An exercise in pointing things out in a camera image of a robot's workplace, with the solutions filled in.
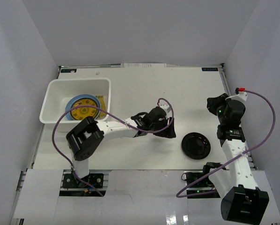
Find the dark blue left label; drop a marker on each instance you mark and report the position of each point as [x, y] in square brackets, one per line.
[68, 70]

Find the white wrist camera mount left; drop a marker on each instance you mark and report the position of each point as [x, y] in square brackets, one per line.
[167, 108]

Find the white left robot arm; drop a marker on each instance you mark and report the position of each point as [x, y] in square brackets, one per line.
[85, 137]

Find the dark blue corner label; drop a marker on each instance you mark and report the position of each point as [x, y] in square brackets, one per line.
[209, 69]

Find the white plastic bin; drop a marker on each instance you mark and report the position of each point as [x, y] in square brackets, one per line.
[61, 91]

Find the large blue plate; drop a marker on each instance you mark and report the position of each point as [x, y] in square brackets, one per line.
[76, 98]

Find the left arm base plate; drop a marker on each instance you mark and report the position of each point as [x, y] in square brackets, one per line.
[72, 187]

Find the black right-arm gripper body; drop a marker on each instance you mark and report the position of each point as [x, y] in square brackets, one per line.
[221, 118]

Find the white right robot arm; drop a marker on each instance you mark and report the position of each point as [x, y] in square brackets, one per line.
[242, 201]

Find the black plate right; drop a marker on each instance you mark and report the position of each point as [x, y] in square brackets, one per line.
[195, 146]

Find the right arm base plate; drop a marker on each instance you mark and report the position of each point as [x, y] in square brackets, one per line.
[204, 186]

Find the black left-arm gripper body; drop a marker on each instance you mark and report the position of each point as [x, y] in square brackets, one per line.
[167, 129]

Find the long woven bamboo tray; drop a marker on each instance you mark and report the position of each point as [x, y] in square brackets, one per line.
[102, 114]

